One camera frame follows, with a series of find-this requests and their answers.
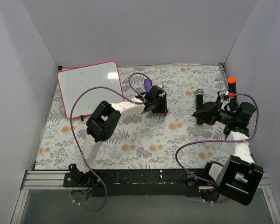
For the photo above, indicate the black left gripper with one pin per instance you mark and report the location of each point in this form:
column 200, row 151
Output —
column 160, row 108

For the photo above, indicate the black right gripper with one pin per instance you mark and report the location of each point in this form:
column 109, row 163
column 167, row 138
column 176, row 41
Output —
column 213, row 112

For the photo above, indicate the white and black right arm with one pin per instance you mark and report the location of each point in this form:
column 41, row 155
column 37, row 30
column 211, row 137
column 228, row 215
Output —
column 239, row 177

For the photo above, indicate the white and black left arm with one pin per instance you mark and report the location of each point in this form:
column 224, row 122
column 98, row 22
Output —
column 103, row 122

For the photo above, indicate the floral patterned table mat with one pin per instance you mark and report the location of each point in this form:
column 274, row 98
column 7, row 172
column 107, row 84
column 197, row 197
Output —
column 147, row 140

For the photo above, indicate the black microphone with grey head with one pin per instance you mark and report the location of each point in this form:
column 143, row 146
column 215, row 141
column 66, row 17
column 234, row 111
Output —
column 199, row 99

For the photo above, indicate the black stick with orange tip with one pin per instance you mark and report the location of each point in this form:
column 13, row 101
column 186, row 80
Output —
column 232, row 90

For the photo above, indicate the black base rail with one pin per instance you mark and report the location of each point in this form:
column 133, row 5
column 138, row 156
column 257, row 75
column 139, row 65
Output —
column 137, row 182

